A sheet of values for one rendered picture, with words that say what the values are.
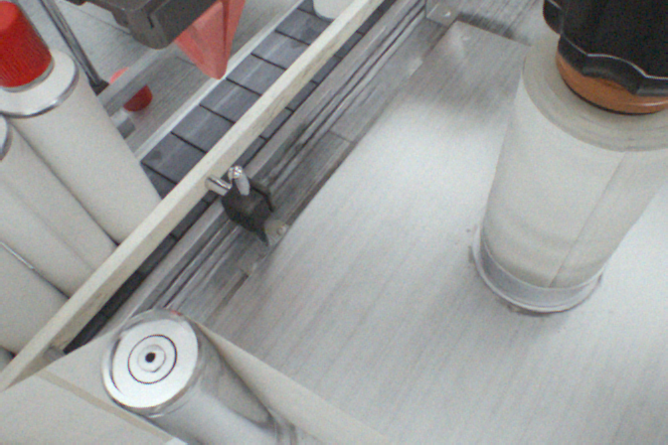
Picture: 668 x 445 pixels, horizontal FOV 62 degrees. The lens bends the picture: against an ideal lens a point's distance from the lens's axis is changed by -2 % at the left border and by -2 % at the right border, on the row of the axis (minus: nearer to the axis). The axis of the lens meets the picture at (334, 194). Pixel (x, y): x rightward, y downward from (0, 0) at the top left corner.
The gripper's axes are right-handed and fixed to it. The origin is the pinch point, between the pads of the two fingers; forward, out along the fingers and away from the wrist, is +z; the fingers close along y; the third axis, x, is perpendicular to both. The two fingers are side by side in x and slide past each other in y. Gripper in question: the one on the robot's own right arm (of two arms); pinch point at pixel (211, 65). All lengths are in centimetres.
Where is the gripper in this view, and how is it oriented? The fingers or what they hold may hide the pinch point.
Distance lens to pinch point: 37.1
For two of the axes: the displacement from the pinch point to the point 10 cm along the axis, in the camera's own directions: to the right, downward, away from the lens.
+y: 5.5, -7.3, 4.0
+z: 1.0, 5.3, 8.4
